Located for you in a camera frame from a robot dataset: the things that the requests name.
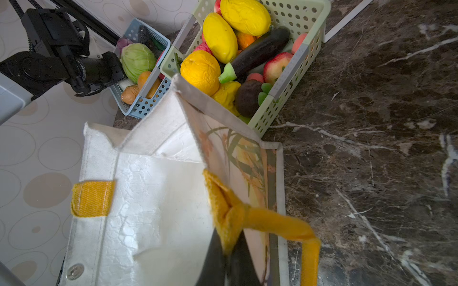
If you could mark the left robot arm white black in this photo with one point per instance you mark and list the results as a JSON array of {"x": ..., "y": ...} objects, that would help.
[{"x": 14, "y": 98}]

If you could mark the red apple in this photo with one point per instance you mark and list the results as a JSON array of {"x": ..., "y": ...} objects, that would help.
[{"x": 274, "y": 68}]

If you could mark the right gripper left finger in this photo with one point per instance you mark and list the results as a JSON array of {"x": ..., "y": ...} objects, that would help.
[{"x": 213, "y": 270}]

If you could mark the white grocery bag yellow handles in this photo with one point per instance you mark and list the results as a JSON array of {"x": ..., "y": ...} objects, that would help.
[{"x": 148, "y": 199}]

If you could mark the green plastic fruit basket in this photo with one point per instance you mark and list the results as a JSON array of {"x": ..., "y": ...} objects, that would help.
[{"x": 306, "y": 22}]

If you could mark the yellow lemon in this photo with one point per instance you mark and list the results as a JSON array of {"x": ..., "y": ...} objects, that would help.
[{"x": 226, "y": 96}]

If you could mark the blue plastic vegetable basket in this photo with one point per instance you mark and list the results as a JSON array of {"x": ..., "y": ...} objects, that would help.
[{"x": 152, "y": 85}]

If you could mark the dark brown passion fruit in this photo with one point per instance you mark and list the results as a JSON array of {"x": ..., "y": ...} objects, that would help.
[{"x": 246, "y": 100}]

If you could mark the yellow mango front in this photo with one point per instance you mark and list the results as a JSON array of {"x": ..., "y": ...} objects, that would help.
[{"x": 220, "y": 38}]

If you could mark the brown potato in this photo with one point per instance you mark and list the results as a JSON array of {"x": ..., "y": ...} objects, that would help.
[{"x": 130, "y": 94}]

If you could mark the yellow mango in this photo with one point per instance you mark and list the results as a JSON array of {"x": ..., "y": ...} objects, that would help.
[
  {"x": 246, "y": 16},
  {"x": 220, "y": 38}
]

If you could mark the purple red cabbage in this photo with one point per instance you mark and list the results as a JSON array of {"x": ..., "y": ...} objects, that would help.
[{"x": 122, "y": 43}]

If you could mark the wrinkled yellow orange fruit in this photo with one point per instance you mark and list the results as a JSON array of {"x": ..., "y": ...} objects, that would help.
[{"x": 201, "y": 70}]

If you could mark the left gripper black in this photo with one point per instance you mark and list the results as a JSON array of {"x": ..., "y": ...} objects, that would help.
[{"x": 60, "y": 53}]

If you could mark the pink dragon fruit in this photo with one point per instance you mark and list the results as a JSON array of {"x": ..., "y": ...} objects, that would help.
[{"x": 203, "y": 46}]

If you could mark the dark eggplant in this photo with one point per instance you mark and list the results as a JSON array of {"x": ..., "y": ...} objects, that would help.
[{"x": 262, "y": 50}]

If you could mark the green cabbage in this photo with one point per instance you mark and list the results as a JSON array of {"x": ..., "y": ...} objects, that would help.
[{"x": 136, "y": 59}]

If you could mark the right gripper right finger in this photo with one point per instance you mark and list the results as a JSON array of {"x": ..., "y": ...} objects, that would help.
[{"x": 240, "y": 270}]

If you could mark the yellow mango back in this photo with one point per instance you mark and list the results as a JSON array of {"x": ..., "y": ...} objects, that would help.
[{"x": 246, "y": 16}]

